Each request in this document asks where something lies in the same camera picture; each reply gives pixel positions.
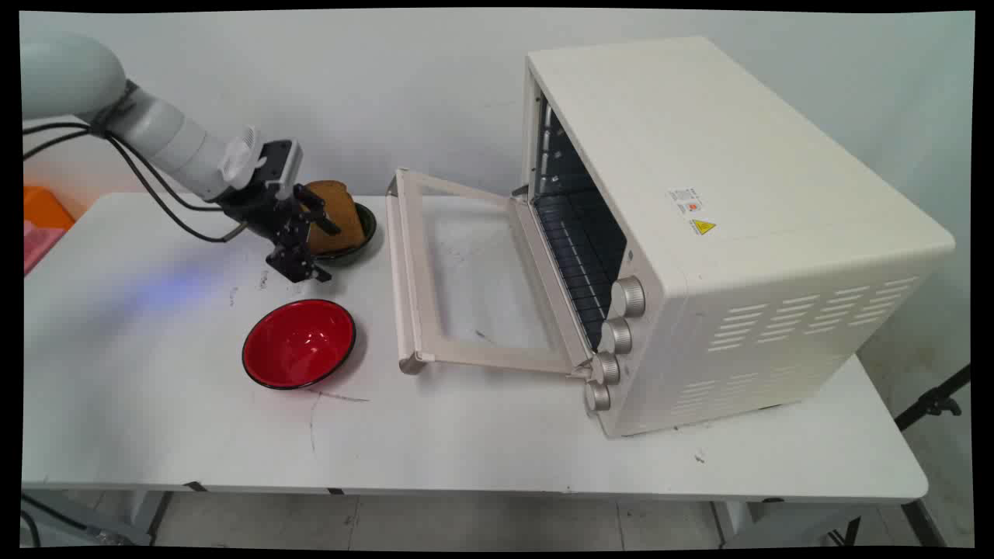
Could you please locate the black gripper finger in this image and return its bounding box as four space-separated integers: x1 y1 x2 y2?
294 185 343 236
266 219 332 284

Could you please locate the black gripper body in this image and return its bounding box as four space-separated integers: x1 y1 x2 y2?
220 181 305 248

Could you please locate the brown toast bread slice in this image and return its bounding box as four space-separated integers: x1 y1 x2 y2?
301 180 367 256

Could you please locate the dark green bowl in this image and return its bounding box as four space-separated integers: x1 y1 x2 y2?
314 201 378 269

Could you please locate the red bowl with black rim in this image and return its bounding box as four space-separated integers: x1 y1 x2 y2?
242 298 357 391

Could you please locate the orange plastic box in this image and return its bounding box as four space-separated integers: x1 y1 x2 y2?
23 186 77 231

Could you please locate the pink plastic box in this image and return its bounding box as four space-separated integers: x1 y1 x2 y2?
23 220 66 276

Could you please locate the cream white toaster oven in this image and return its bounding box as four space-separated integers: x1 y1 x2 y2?
520 35 957 440

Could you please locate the black tripod stand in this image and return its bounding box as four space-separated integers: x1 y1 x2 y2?
893 363 973 432

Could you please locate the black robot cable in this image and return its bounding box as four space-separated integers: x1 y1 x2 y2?
22 123 251 245
22 129 228 214

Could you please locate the glass oven door with handle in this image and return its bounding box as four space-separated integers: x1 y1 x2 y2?
385 168 597 379

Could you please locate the wire oven rack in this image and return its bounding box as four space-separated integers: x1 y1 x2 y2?
533 186 628 352

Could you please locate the grey table leg frame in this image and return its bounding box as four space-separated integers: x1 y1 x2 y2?
21 489 176 547

